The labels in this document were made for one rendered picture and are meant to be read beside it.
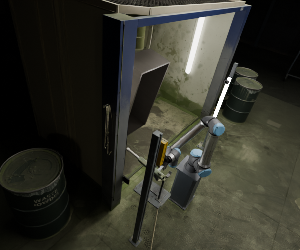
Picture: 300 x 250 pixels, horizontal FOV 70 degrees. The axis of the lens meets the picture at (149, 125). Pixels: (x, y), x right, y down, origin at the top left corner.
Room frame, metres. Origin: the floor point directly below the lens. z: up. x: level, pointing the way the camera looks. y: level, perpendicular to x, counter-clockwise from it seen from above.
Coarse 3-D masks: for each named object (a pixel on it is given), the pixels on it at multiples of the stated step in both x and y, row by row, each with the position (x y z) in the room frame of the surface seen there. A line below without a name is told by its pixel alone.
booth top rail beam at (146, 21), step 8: (216, 8) 2.98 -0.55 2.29; (224, 8) 3.12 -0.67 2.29; (232, 8) 3.33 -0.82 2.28; (240, 8) 3.65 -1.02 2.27; (144, 16) 1.79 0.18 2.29; (152, 16) 1.84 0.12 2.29; (160, 16) 1.91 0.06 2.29; (168, 16) 2.01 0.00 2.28; (176, 16) 2.12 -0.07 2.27; (184, 16) 2.25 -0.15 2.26; (192, 16) 2.39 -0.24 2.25; (200, 16) 2.55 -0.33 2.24; (144, 24) 1.74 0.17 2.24; (152, 24) 1.83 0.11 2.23
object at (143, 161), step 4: (128, 148) 1.55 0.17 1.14; (132, 152) 1.50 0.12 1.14; (136, 156) 1.46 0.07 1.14; (140, 160) 1.41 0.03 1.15; (144, 160) 1.41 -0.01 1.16; (144, 164) 1.37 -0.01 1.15; (156, 172) 1.29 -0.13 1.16; (160, 172) 1.29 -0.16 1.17; (156, 176) 1.34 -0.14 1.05; (160, 176) 1.25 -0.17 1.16; (164, 176) 1.26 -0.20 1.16; (156, 180) 1.36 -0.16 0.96
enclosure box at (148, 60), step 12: (144, 60) 2.55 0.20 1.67; (156, 60) 2.66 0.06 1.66; (168, 60) 2.77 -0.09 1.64; (144, 72) 2.29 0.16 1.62; (156, 72) 2.86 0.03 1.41; (132, 84) 2.31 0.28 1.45; (144, 84) 2.95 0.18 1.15; (156, 84) 2.84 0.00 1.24; (132, 96) 2.30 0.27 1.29; (144, 96) 2.94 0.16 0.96; (156, 96) 2.82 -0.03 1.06; (132, 108) 3.05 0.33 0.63; (144, 108) 2.92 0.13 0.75; (132, 120) 2.89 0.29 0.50; (144, 120) 2.91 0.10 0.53; (132, 132) 2.62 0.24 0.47
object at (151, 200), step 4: (140, 184) 1.42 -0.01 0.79; (156, 184) 1.45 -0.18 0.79; (136, 188) 1.35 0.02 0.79; (140, 188) 1.36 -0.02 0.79; (136, 192) 1.31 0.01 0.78; (140, 192) 1.32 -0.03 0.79; (152, 192) 1.34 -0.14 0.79; (168, 192) 1.37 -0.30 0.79; (152, 196) 1.29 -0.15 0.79; (156, 196) 1.30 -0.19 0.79; (148, 200) 1.24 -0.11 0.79; (152, 200) 1.25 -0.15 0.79; (156, 200) 1.26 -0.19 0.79; (164, 200) 1.27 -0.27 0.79; (152, 204) 1.21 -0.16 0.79; (156, 204) 1.21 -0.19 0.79; (160, 204) 1.22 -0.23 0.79
